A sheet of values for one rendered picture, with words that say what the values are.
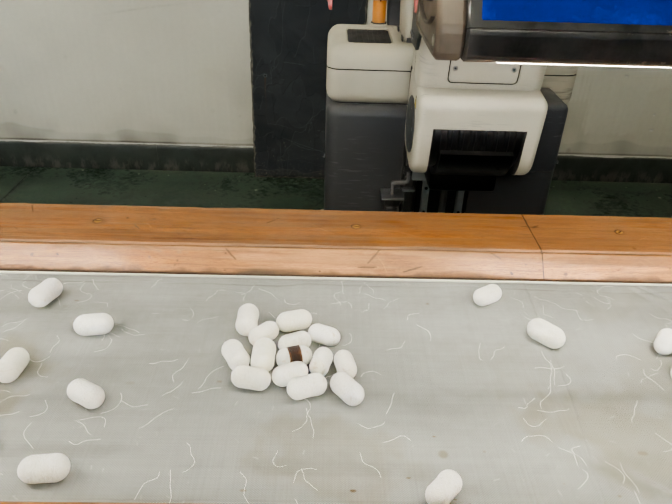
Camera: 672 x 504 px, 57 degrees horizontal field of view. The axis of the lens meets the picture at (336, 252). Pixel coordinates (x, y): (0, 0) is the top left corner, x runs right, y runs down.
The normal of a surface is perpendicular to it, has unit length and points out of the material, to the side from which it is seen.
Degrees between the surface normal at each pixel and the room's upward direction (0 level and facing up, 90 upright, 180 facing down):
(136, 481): 0
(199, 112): 88
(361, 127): 90
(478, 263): 45
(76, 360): 0
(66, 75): 90
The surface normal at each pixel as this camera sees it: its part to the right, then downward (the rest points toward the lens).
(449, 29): 0.01, 0.26
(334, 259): 0.03, -0.23
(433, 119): 0.00, 0.64
